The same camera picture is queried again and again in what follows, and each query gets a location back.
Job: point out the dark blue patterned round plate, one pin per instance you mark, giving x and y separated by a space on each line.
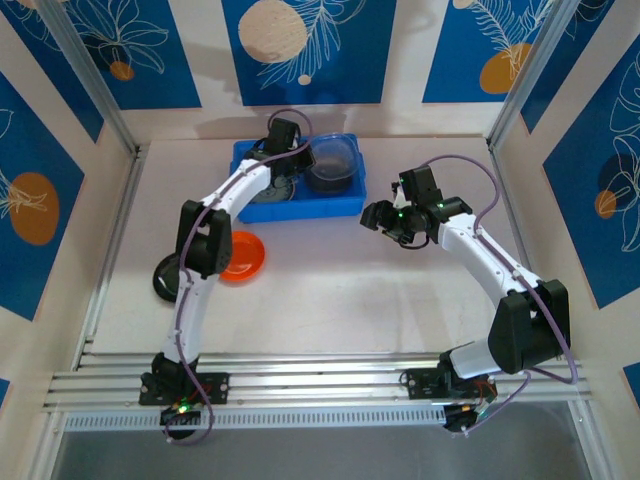
281 192

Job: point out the grey clear square plate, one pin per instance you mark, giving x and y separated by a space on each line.
334 152

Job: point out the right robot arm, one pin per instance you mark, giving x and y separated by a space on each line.
480 255

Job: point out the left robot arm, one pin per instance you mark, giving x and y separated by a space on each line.
190 320

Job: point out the blue plastic bin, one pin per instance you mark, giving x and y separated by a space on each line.
300 212

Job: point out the orange round plate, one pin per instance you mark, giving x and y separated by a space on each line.
246 256

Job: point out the black round plate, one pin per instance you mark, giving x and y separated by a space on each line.
164 280

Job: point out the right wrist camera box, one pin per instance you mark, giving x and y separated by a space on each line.
399 194

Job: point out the blue floral wall panel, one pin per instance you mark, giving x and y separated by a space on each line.
30 150
165 75
590 240
350 75
460 60

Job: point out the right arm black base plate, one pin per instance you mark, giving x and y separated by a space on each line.
422 382

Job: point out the aluminium side rail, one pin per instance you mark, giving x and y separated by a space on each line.
125 210

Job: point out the aluminium rail frame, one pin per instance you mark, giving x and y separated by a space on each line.
310 380

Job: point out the aluminium corner post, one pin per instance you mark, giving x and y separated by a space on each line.
90 80
540 65

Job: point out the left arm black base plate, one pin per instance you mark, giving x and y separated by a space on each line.
215 387

